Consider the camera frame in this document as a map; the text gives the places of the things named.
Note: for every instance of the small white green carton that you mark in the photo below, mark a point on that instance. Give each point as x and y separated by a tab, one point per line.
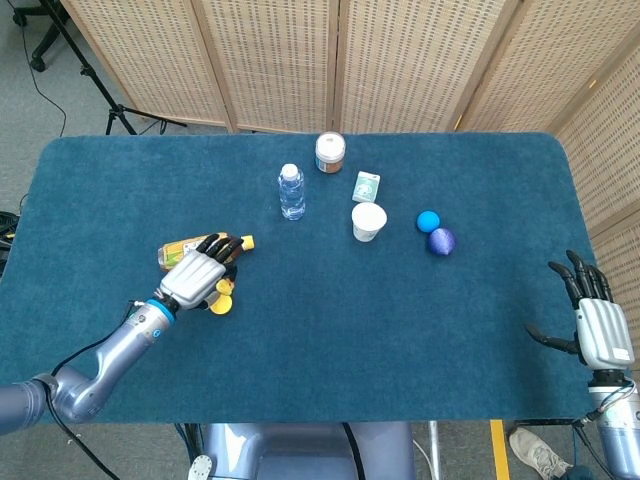
366	187

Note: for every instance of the clear plastic water bottle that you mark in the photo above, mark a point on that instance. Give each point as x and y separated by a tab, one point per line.
292	195

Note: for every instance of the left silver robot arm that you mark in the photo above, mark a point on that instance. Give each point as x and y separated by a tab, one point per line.
115	350

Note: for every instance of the black tripod stand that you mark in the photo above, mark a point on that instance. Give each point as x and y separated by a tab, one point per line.
97	85

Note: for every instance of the black office chair base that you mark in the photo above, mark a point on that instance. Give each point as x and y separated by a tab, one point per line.
42	45

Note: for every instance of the purple ball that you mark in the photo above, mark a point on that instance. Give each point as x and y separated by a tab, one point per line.
441	242

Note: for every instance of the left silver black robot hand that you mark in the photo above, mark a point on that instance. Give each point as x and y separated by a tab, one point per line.
192	277

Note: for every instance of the light blue ball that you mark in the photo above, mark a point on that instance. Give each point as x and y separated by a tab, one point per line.
428	221

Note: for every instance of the white paper cup blue print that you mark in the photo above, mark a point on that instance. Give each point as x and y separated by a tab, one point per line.
368	222

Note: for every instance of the yellow round lid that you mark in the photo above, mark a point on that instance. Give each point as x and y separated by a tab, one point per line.
222	305

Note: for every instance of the glass jar white lid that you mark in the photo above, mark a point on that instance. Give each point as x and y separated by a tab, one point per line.
330	155

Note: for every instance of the silver robot torso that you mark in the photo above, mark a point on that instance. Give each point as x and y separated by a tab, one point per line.
300	450

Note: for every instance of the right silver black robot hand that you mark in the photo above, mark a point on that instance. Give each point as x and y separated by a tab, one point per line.
600	330

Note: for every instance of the tea bottle yellow label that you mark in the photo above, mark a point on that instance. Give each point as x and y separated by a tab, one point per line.
177	250

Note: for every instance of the grey sneaker shoe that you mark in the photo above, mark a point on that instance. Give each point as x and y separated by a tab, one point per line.
537	452

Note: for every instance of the teal table cloth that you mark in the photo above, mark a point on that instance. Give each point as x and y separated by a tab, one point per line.
320	340

